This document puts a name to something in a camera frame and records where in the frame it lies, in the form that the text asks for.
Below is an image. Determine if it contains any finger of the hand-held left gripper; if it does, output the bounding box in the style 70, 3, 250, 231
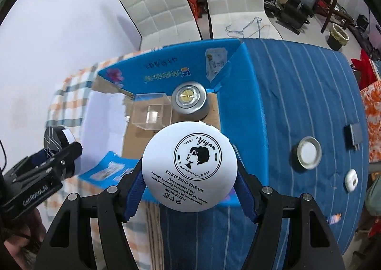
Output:
36, 141, 83, 182

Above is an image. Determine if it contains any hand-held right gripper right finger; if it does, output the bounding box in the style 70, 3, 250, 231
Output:
233, 165, 346, 270

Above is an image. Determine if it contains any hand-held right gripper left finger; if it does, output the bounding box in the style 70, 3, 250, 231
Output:
36, 158, 148, 270

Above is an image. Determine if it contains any black round container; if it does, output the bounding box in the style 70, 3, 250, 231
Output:
44, 127, 77, 154

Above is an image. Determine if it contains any white round cream jar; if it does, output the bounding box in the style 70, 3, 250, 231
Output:
142, 121, 239, 213

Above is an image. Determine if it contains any blue cardboard box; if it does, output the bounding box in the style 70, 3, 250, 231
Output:
79, 38, 264, 208

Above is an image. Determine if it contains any person's left hand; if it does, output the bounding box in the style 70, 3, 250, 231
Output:
0, 209, 46, 270

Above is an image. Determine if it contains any orange plaid cloth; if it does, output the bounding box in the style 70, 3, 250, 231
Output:
45, 47, 163, 270

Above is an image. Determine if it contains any silver round lid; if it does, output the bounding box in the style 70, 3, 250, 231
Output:
293, 136, 322, 170

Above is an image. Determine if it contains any clear plastic box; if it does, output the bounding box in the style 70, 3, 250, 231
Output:
129, 93, 173, 130

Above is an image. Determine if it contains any white earbuds case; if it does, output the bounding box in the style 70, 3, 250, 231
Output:
344, 169, 358, 192

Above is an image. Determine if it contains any silver round tin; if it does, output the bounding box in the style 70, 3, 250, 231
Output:
171, 82, 210, 122

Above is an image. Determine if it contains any blue striped tablecloth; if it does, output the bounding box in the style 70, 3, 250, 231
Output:
143, 38, 370, 270

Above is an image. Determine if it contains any small black box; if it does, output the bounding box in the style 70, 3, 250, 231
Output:
344, 122, 363, 150

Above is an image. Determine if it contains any orange patterned cloth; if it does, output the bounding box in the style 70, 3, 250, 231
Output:
360, 80, 381, 163

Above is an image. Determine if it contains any red cloth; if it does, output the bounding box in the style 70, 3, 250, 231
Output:
351, 49, 380, 89

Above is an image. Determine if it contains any trash bin with liner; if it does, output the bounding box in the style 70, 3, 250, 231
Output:
327, 24, 350, 51

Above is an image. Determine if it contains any orange plastic bag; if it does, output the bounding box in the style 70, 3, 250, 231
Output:
186, 0, 201, 19

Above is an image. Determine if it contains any wire clothes hanger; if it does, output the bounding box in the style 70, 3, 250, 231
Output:
225, 16, 269, 39

